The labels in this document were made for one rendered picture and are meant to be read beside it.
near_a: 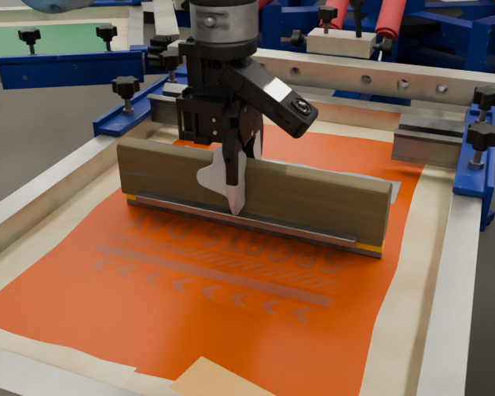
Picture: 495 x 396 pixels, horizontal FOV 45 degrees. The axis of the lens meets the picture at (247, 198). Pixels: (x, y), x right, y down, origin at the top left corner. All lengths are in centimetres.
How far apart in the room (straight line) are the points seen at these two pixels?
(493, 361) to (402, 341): 146
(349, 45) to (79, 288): 72
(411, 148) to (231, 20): 39
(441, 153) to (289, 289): 35
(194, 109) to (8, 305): 30
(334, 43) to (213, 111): 55
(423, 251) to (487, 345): 139
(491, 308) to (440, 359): 173
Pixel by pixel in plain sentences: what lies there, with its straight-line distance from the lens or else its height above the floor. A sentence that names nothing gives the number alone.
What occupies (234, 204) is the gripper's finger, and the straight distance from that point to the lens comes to 73.
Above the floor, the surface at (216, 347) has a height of 95.
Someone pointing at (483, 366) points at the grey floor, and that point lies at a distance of 207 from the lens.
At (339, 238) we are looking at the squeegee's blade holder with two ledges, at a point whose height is 99.
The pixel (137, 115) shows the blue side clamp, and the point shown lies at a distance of 103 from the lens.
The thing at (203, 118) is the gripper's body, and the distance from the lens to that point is 70.
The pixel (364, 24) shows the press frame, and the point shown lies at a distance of 142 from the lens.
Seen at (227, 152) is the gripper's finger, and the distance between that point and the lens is 69.
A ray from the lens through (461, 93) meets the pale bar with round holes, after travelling 114.
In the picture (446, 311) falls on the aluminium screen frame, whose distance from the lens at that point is 63.
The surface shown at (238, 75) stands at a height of 117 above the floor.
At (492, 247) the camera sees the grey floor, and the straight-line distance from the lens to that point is 263.
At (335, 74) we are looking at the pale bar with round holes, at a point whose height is 102.
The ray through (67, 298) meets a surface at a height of 95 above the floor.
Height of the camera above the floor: 138
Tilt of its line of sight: 30 degrees down
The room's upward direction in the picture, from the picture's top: straight up
